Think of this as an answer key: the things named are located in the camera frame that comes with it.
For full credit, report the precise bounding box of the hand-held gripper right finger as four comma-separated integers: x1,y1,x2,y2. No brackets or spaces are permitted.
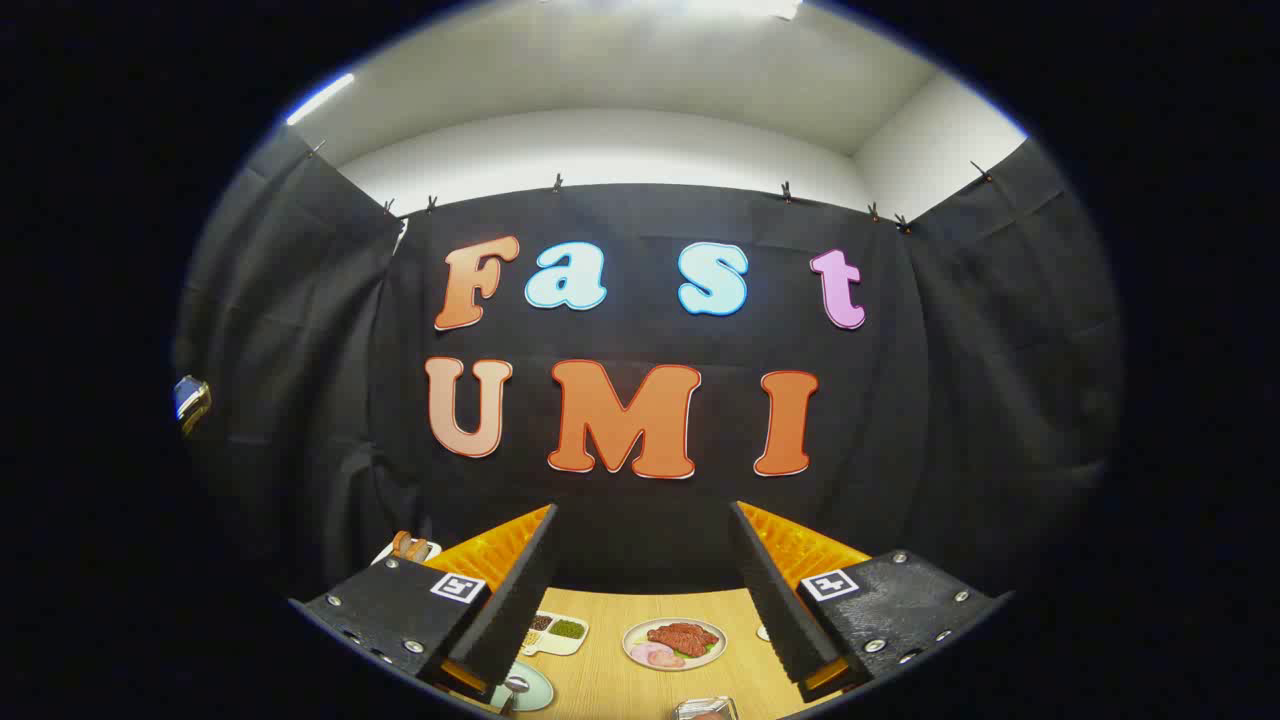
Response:
728,500,1011,704

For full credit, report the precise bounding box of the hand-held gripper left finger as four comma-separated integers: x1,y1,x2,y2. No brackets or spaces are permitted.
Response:
290,503,561,699

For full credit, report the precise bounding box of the white divided tray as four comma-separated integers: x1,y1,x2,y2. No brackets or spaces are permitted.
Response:
520,610,590,658

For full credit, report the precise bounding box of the teal round plate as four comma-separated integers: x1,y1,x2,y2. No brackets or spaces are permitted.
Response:
490,660,555,713

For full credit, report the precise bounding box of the brown steak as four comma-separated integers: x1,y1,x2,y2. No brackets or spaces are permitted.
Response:
646,622,720,658

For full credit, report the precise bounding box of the white oval plate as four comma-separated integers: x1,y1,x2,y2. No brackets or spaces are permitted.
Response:
622,617,728,671

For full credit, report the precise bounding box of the white toaster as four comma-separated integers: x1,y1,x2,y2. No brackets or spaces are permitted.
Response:
372,540,442,567

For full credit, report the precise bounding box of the blue and gold object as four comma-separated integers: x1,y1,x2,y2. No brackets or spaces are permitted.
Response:
174,375,213,437

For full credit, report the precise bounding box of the ceiling light strip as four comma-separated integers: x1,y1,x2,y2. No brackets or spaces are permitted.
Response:
285,72,357,127

